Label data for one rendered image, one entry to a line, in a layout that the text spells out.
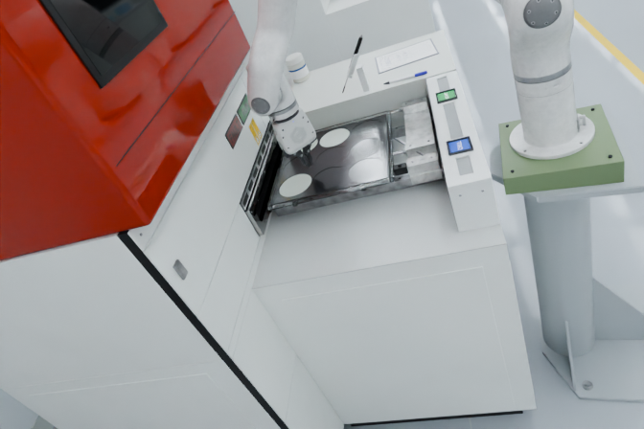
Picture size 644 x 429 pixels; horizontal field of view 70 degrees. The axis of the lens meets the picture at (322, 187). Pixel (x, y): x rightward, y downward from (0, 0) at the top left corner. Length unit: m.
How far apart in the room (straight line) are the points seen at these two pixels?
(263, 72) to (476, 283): 0.70
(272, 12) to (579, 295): 1.18
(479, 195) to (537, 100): 0.26
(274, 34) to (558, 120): 0.68
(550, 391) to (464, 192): 0.94
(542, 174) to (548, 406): 0.88
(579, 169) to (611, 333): 0.84
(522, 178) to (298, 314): 0.66
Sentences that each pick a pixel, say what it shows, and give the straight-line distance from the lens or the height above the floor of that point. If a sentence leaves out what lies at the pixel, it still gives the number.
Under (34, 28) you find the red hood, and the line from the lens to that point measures 0.79.
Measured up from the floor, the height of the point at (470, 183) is 0.96.
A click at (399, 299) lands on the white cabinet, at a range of 1.20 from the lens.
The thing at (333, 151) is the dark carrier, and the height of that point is 0.90.
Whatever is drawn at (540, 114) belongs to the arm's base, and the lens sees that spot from 1.18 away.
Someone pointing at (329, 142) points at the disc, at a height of 0.90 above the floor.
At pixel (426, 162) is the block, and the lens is 1.22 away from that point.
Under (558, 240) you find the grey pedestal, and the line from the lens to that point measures 1.41.
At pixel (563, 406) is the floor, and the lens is 1.80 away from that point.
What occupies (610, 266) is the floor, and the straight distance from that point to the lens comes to 2.13.
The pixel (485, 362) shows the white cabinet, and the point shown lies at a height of 0.37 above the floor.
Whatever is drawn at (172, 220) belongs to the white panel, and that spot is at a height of 1.15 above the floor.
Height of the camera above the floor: 1.61
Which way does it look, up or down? 34 degrees down
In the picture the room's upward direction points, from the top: 25 degrees counter-clockwise
